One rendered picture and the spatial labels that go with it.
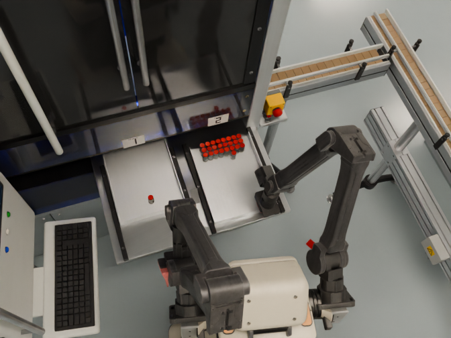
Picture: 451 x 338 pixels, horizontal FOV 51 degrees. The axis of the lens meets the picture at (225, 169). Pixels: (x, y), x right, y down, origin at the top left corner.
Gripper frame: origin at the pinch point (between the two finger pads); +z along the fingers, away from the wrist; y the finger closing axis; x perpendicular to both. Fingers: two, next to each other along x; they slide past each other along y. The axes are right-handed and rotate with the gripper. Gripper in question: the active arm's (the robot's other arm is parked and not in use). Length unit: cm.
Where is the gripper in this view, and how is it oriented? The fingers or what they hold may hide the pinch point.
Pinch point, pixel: (264, 210)
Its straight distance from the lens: 185.8
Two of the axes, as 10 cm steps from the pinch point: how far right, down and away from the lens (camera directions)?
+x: -9.4, 2.6, -2.0
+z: -0.7, 4.4, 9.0
